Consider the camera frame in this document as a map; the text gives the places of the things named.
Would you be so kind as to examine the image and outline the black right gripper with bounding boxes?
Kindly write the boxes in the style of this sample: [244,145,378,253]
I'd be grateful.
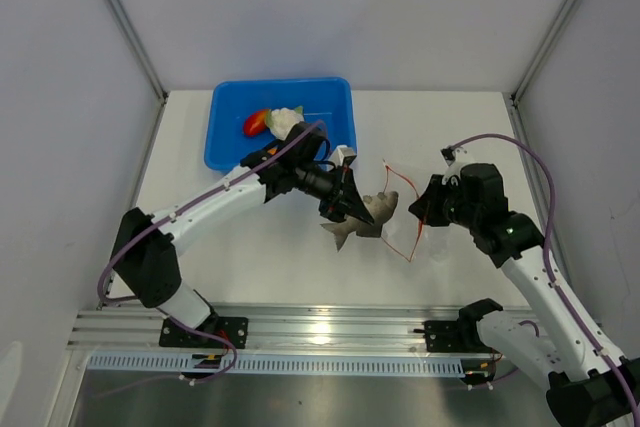
[408,175,479,231]

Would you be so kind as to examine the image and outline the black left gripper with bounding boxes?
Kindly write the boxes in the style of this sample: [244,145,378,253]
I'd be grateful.
[295,162,374,231]

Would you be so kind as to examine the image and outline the grey toy fish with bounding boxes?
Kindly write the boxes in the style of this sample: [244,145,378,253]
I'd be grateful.
[321,190,399,252]

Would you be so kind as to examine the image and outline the clear orange-zip plastic bag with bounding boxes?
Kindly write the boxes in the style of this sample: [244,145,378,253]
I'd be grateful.
[382,159,450,265]

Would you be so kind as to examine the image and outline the white cauliflower with leaves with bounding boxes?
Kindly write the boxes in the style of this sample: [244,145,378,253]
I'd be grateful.
[267,106,304,140]

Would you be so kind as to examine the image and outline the red orange mango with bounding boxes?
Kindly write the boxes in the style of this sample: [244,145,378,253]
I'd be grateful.
[243,109,270,138]

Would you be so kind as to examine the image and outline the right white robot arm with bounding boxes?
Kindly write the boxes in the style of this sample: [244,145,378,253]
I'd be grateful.
[409,161,639,426]

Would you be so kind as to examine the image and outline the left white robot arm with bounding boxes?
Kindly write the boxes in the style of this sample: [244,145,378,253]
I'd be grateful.
[103,121,374,347]

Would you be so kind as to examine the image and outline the blue plastic bin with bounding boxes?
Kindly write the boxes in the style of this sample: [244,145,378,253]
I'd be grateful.
[204,77,357,173]

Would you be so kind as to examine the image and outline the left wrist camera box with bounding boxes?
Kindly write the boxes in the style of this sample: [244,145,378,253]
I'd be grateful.
[330,145,357,167]

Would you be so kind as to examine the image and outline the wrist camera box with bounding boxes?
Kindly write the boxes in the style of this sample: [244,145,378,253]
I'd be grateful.
[441,146,473,167]
[330,145,357,167]

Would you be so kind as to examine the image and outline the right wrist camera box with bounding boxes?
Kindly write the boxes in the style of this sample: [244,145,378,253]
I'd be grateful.
[441,146,473,167]

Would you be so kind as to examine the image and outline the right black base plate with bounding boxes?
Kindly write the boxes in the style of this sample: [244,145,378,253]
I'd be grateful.
[413,320,487,353]

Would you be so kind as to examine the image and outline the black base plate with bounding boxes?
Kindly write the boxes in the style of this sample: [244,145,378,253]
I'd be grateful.
[413,320,487,353]
[158,315,249,349]

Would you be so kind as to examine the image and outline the white slotted cable duct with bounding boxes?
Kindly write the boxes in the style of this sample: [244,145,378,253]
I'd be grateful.
[87,352,465,378]

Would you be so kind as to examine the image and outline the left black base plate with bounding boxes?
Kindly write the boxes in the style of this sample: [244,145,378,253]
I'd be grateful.
[158,315,249,349]

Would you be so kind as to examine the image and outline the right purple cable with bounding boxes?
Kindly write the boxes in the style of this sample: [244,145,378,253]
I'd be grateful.
[439,132,640,423]

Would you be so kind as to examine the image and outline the purple cable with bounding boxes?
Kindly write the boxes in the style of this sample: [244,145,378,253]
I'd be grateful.
[439,132,640,423]
[94,119,331,388]

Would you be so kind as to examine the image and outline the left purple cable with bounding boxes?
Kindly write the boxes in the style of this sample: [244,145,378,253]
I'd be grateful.
[94,119,331,388]

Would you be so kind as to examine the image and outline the aluminium rail frame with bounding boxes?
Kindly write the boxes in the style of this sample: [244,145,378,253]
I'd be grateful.
[64,0,640,427]

